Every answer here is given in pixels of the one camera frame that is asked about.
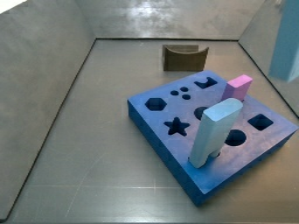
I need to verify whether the light blue rectangular block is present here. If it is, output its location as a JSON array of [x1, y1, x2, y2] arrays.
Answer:
[[190, 98, 243, 168]]

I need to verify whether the blue shape sorter board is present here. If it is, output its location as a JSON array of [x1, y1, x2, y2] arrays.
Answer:
[[127, 71, 298, 205]]

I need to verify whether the black curved stand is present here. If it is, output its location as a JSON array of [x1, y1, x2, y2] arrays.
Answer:
[[163, 45, 210, 72]]

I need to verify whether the purple rectangular block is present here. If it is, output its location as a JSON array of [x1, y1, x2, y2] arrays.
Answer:
[[221, 74, 253, 101]]

